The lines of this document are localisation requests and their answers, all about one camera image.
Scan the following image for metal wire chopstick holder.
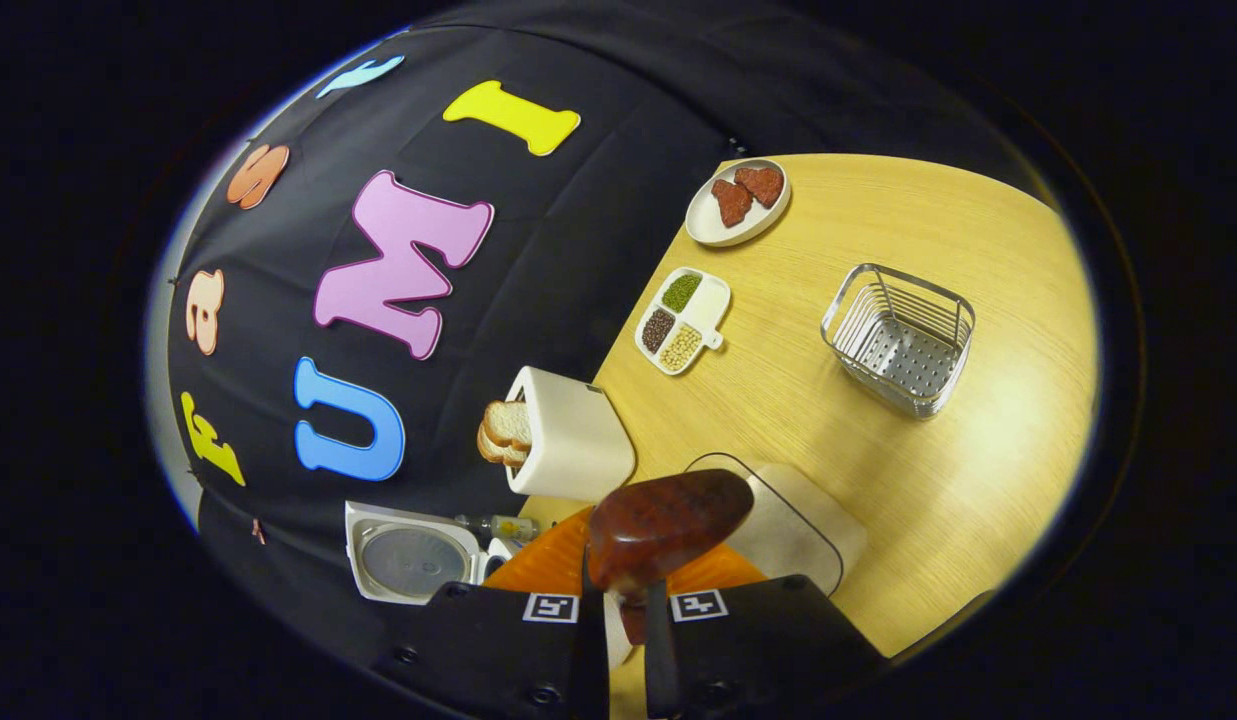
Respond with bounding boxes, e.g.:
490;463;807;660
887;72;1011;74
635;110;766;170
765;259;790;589
820;263;977;419

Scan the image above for dark wooden spoon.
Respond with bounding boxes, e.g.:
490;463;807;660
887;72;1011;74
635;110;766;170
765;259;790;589
586;468;755;646

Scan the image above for white toaster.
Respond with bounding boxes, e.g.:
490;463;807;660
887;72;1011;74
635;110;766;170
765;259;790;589
505;366;637;503

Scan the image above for small glass bottle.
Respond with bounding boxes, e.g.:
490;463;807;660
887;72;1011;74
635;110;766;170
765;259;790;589
455;513;541;542

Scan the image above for white rice cooker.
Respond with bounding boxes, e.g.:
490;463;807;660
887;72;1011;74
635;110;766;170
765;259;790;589
344;500;519;606

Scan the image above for round white plate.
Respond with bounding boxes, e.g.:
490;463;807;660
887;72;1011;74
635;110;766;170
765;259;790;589
685;158;792;248

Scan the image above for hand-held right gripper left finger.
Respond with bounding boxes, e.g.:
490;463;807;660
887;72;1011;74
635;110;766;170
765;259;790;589
373;507;611;719

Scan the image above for white divided grain dish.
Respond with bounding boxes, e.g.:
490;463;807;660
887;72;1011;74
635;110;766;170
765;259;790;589
635;267;732;377

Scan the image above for clear box of rice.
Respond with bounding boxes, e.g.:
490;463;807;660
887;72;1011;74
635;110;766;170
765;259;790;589
683;452;869;599

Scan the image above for red-brown cookie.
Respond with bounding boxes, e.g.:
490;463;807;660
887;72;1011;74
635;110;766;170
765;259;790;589
734;166;785;209
711;178;754;228

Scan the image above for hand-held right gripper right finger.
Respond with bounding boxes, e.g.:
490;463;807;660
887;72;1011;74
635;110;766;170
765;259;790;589
643;545;889;719

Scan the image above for black backdrop cloth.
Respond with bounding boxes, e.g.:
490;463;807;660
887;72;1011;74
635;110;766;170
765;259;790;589
163;5;1069;701

